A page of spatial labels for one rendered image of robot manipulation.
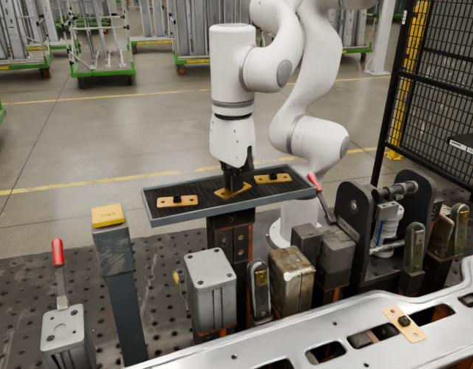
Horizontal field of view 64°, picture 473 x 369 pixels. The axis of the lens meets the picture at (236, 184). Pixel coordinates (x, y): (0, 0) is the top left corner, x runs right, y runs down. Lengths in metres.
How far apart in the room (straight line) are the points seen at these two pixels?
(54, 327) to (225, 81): 0.52
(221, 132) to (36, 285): 0.89
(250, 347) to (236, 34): 0.55
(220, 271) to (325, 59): 0.61
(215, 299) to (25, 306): 0.78
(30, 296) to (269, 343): 0.87
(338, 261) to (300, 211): 0.36
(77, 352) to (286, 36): 0.63
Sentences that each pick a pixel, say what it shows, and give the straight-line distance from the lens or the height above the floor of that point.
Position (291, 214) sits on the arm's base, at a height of 0.93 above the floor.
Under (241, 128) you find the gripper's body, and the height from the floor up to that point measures 1.32.
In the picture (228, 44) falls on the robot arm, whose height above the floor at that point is 1.47.
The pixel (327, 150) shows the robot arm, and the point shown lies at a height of 1.17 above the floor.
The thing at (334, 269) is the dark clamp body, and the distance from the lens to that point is 0.86.
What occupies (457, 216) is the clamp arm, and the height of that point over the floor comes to 1.09.
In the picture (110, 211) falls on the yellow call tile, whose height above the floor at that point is 1.16.
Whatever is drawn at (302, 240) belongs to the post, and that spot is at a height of 1.09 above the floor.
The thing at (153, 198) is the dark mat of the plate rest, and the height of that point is 1.16.
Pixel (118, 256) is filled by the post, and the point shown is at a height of 1.07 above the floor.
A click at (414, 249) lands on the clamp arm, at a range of 0.93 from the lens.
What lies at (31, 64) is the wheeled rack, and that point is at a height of 0.27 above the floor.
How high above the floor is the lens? 1.58
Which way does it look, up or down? 29 degrees down
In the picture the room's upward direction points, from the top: straight up
